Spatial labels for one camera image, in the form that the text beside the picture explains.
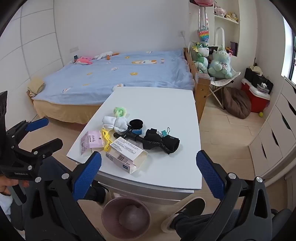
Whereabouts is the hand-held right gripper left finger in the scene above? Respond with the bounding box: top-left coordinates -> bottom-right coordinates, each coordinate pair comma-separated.
14,151 -> 102,241

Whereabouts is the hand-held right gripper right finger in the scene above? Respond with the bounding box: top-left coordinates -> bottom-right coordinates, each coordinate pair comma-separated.
196,150 -> 274,241

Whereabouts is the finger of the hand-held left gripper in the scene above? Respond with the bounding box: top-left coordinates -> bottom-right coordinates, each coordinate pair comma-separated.
11,138 -> 63,171
6,117 -> 50,144

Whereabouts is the pink card packet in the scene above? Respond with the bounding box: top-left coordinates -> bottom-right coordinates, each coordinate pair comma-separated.
80,130 -> 104,156

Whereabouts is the pink trash bin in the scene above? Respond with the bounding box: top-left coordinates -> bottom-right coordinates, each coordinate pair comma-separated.
102,197 -> 151,239

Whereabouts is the yellow hair clip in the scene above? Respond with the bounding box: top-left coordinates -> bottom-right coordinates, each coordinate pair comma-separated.
102,128 -> 114,151

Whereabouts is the white cardboard box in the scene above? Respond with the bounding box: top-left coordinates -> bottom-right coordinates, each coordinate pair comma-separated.
106,137 -> 148,174

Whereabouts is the white sock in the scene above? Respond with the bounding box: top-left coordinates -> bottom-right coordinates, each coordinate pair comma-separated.
102,115 -> 117,129
114,117 -> 128,132

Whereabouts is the person's left forearm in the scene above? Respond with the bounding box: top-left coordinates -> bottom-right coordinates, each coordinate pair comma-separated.
0,193 -> 12,219

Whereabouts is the person's left hand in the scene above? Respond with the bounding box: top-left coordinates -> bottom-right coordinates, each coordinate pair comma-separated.
0,176 -> 30,197

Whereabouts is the bed with tan skirt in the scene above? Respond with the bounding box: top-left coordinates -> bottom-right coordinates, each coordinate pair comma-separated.
26,90 -> 109,123

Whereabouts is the tan folded cloth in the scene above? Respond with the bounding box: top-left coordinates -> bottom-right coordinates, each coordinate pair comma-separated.
27,77 -> 45,96

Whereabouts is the person's right leg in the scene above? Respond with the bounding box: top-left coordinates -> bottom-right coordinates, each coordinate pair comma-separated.
162,197 -> 255,241

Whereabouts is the black hair scrunchie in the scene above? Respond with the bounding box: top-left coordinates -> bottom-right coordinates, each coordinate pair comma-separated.
129,119 -> 144,129

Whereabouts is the white wardrobe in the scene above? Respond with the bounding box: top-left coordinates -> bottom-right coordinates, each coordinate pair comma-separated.
0,5 -> 64,121

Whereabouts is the brown bean bag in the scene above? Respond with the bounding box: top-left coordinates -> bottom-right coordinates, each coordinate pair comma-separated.
223,86 -> 252,120

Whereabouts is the white drawer cabinet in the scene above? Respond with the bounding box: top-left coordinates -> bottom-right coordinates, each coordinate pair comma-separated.
248,76 -> 296,183

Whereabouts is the red cooler box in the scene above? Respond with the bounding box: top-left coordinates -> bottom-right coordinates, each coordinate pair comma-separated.
241,78 -> 271,113

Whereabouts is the white goose plush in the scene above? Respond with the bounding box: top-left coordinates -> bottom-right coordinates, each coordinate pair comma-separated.
94,51 -> 113,61

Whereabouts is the clear tissue box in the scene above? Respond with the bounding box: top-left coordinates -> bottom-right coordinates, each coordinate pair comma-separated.
257,82 -> 271,94

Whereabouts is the black bag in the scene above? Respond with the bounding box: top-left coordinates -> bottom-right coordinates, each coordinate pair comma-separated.
244,67 -> 274,92

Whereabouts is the teal plush toy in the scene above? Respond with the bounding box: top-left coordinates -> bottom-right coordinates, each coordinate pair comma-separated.
208,45 -> 233,79

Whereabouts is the bed with blue blanket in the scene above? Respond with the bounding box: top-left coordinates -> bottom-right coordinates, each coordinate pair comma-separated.
31,49 -> 195,105

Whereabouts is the green dragon plush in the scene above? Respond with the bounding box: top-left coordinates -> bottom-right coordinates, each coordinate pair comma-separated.
191,41 -> 210,75

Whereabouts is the cream hat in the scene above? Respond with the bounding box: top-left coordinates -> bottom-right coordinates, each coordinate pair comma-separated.
248,65 -> 264,76

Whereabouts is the rainbow bubble bag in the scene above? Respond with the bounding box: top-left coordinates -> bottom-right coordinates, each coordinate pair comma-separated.
197,25 -> 210,43

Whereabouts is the white loop fan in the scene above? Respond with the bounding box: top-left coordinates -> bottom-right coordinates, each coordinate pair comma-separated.
213,27 -> 226,47

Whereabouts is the window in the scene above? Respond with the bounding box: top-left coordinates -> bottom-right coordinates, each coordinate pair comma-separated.
281,21 -> 296,86

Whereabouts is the white shelf unit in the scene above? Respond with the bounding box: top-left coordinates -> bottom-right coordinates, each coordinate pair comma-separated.
188,0 -> 241,58

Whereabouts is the yellow plush toy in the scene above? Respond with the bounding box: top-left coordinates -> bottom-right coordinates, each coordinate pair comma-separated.
225,11 -> 238,22

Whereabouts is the black angled tool handle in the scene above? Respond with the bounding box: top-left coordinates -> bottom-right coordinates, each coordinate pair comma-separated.
113,132 -> 145,143

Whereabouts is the wooden bed frame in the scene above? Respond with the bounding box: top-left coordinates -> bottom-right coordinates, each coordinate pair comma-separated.
183,47 -> 211,124

